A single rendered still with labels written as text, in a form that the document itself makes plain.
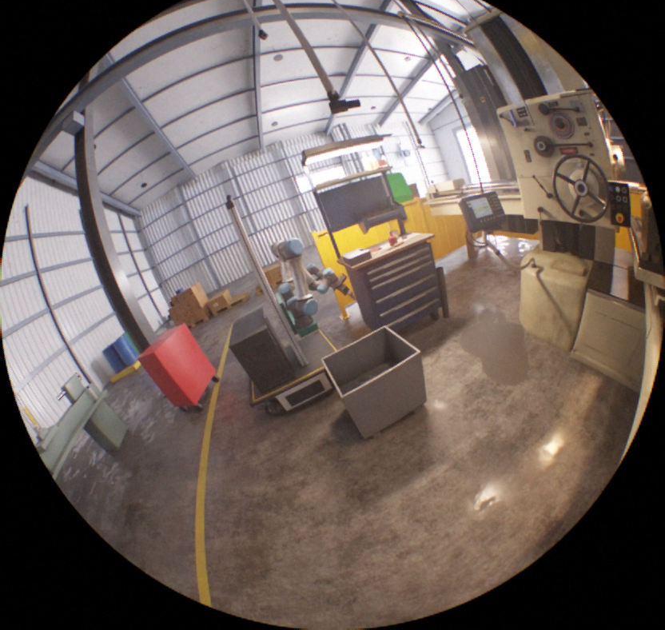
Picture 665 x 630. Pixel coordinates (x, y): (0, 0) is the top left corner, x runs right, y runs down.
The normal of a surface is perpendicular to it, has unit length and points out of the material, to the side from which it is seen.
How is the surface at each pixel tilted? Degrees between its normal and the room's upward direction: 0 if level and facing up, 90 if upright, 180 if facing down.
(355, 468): 0
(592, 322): 90
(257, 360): 90
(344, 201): 90
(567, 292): 90
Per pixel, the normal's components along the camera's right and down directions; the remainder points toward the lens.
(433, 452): -0.34, -0.87
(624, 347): -0.89, 0.42
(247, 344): 0.35, 0.23
